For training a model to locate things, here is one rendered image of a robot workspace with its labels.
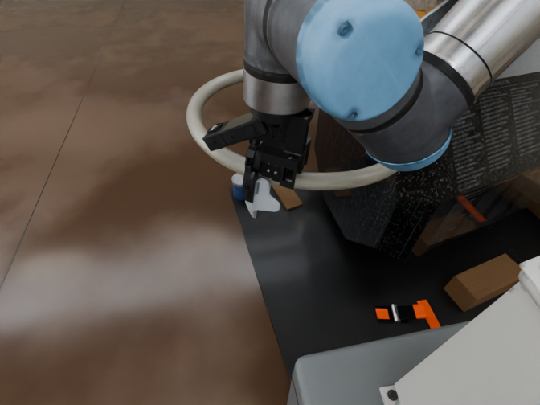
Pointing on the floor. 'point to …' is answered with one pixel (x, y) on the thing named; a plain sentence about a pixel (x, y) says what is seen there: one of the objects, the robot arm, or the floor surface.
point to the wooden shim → (288, 197)
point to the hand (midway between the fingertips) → (257, 200)
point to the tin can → (238, 186)
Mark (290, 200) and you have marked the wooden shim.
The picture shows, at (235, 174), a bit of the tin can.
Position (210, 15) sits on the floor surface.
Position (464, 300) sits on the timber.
